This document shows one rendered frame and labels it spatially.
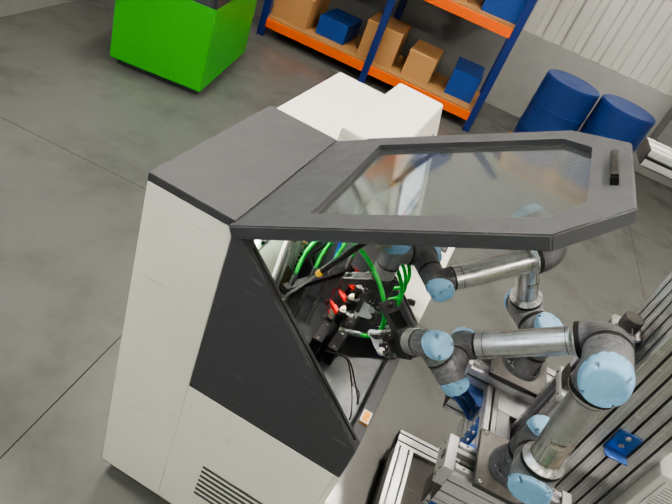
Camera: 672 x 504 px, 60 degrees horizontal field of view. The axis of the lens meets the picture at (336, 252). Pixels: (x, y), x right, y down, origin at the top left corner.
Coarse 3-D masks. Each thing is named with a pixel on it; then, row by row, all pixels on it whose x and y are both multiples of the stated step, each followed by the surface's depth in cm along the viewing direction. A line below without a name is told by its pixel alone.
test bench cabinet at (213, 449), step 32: (192, 416) 202; (224, 416) 195; (192, 448) 211; (224, 448) 204; (256, 448) 196; (288, 448) 190; (192, 480) 222; (224, 480) 212; (256, 480) 205; (288, 480) 198; (320, 480) 191
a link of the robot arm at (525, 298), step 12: (516, 276) 207; (528, 276) 202; (540, 276) 204; (516, 288) 211; (528, 288) 206; (504, 300) 223; (516, 300) 213; (528, 300) 211; (540, 300) 213; (516, 312) 216; (528, 312) 213; (516, 324) 217
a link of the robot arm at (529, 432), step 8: (536, 416) 169; (544, 416) 171; (528, 424) 168; (536, 424) 166; (544, 424) 167; (520, 432) 171; (528, 432) 167; (536, 432) 164; (512, 440) 174; (520, 440) 167; (528, 440) 165; (512, 448) 173
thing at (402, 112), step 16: (384, 96) 243; (400, 96) 250; (416, 96) 256; (368, 112) 225; (384, 112) 230; (400, 112) 236; (416, 112) 241; (432, 112) 248; (352, 128) 209; (368, 128) 214; (384, 128) 218; (400, 128) 223; (416, 128) 228; (432, 128) 252
